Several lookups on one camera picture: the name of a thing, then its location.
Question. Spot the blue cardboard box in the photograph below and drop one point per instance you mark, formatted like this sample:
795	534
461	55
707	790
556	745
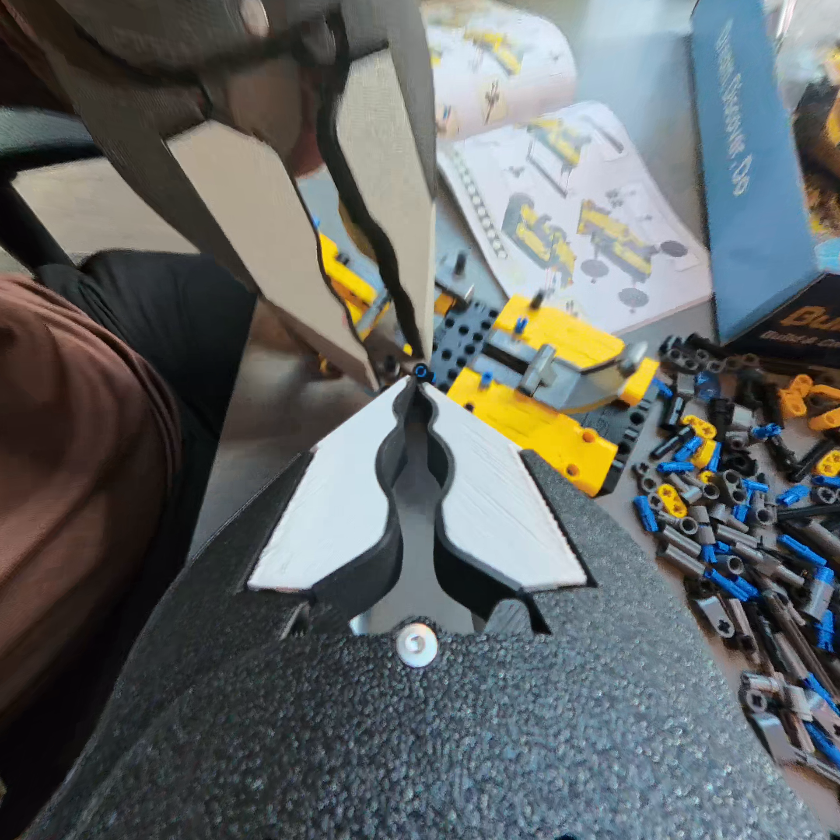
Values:
741	197

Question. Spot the pile of loose building pieces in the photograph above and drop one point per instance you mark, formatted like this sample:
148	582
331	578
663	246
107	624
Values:
741	525

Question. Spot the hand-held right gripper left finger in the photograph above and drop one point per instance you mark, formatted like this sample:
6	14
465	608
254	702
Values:
328	518

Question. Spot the yellow toy vehicle model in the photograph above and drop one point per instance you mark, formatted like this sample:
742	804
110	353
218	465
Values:
544	420

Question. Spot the open instruction booklet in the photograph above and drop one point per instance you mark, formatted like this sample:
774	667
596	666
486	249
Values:
558	197

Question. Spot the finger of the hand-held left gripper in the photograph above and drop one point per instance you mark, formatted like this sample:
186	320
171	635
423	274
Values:
262	216
387	164

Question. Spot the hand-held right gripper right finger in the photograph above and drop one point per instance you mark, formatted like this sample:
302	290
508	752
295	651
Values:
505	518

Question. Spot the black and blue pin connector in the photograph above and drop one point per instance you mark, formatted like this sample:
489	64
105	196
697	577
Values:
422	373

